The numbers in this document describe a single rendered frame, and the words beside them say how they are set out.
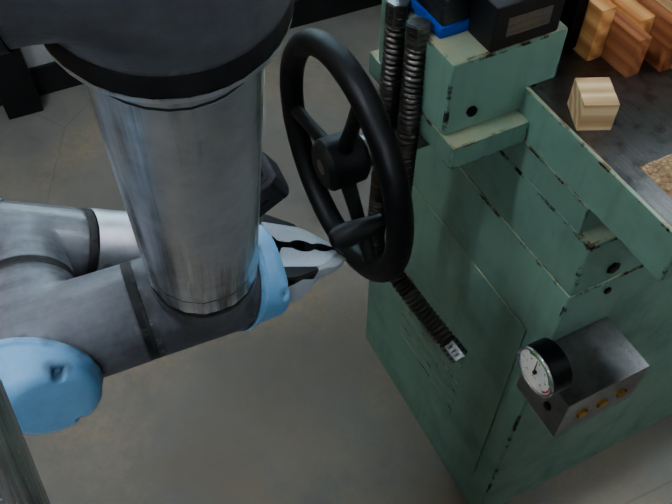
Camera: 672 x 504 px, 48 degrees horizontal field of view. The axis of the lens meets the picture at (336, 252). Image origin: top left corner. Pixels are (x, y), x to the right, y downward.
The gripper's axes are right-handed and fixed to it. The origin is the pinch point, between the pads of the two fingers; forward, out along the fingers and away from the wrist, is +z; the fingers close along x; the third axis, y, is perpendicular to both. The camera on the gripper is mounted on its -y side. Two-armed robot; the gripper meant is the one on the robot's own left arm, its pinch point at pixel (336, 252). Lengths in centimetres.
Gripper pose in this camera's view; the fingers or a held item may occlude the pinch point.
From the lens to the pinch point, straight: 75.6
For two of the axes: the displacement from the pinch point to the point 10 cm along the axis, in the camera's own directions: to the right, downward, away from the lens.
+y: -4.3, 7.3, 5.4
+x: 3.8, 6.8, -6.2
